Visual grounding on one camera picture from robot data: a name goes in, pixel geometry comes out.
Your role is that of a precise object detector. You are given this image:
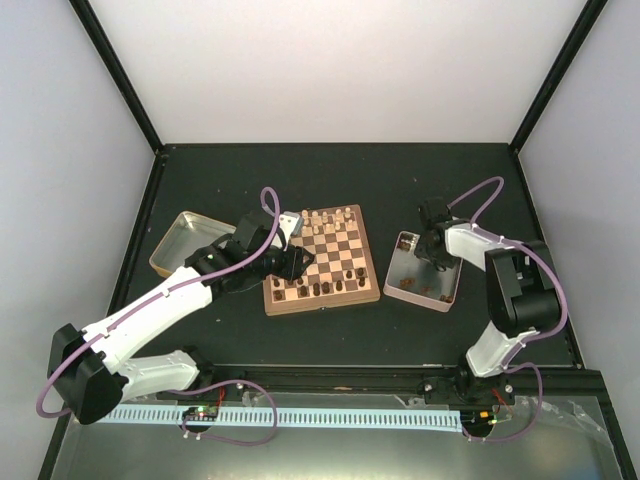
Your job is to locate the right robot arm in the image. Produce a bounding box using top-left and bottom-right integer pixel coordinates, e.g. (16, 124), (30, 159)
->
(415, 198), (568, 403)

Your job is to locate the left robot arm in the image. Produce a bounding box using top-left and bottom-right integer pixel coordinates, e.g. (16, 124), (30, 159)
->
(46, 211), (314, 425)

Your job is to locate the pink metal tin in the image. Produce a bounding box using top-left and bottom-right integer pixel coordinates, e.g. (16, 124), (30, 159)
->
(383, 231), (462, 313)

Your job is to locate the black frame post left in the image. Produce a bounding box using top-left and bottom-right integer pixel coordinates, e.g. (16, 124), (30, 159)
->
(69, 0), (164, 153)

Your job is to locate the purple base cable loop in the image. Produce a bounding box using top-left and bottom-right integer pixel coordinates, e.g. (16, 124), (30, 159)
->
(179, 382), (279, 445)

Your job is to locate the wooden chess board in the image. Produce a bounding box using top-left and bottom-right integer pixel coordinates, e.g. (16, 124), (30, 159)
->
(263, 204), (380, 316)

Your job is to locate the black frame post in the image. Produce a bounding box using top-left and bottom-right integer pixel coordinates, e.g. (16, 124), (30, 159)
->
(69, 0), (164, 153)
(509, 0), (608, 154)

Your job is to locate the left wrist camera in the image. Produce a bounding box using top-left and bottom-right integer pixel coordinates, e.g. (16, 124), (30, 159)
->
(278, 211), (304, 249)

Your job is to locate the gold metal tin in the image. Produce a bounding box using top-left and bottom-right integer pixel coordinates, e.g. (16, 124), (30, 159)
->
(149, 211), (235, 278)

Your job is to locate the white king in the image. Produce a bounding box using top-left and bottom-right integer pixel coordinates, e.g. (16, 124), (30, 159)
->
(311, 211), (322, 226)

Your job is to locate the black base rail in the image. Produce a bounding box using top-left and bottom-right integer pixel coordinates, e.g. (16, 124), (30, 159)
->
(161, 365), (609, 408)

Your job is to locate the blue cable duct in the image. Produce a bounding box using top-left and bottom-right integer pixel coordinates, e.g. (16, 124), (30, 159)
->
(101, 404), (462, 433)

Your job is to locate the small circuit board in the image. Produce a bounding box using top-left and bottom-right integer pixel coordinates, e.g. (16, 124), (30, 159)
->
(182, 406), (219, 422)

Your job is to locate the black frame post right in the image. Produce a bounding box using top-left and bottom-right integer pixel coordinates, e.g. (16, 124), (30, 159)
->
(509, 0), (608, 154)

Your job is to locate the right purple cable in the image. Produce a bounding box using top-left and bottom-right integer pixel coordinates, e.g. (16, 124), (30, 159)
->
(447, 176), (569, 444)

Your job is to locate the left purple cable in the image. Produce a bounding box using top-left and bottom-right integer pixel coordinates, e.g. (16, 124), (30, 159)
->
(35, 187), (281, 419)

